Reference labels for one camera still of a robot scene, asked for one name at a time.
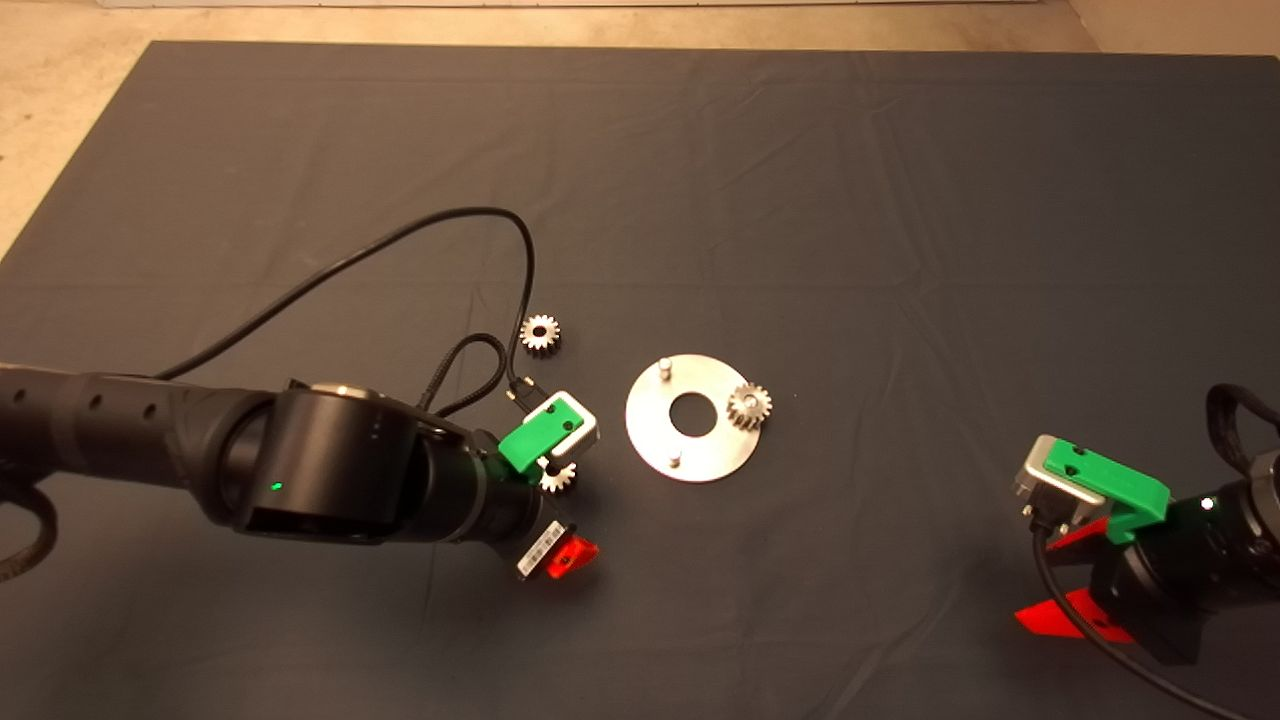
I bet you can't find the dark grey table cloth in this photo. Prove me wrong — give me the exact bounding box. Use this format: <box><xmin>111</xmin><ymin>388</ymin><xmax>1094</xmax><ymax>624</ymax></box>
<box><xmin>0</xmin><ymin>40</ymin><xmax>1280</xmax><ymax>720</ymax></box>

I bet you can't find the braided black cable loop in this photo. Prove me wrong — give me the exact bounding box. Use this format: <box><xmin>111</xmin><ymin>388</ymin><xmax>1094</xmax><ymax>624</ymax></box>
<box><xmin>1205</xmin><ymin>383</ymin><xmax>1280</xmax><ymax>471</ymax></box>
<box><xmin>418</xmin><ymin>333</ymin><xmax>509</xmax><ymax>416</ymax></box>

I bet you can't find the round metal carrier plate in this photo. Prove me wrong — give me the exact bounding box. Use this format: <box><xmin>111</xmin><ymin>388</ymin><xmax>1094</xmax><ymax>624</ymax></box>
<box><xmin>625</xmin><ymin>353</ymin><xmax>763</xmax><ymax>484</ymax></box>

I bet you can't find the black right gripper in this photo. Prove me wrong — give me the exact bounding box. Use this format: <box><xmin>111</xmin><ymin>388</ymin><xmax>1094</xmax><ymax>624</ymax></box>
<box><xmin>1014</xmin><ymin>478</ymin><xmax>1265</xmax><ymax>668</ymax></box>

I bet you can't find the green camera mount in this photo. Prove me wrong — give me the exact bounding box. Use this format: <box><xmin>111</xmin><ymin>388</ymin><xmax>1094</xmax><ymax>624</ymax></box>
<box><xmin>1043</xmin><ymin>440</ymin><xmax>1173</xmax><ymax>548</ymax></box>
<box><xmin>498</xmin><ymin>397</ymin><xmax>584</xmax><ymax>486</ymax></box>

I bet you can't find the thick braided black cable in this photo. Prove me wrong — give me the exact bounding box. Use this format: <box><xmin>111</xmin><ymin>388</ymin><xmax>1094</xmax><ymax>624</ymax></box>
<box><xmin>0</xmin><ymin>480</ymin><xmax>58</xmax><ymax>583</ymax></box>

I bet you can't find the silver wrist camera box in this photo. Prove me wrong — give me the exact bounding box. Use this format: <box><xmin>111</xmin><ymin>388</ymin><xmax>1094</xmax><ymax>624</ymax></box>
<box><xmin>535</xmin><ymin>390</ymin><xmax>601</xmax><ymax>461</ymax></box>
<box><xmin>1012</xmin><ymin>434</ymin><xmax>1101</xmax><ymax>531</ymax></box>

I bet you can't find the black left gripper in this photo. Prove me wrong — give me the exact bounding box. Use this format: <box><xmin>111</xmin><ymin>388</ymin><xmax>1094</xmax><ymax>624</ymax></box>
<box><xmin>468</xmin><ymin>432</ymin><xmax>601</xmax><ymax>582</ymax></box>

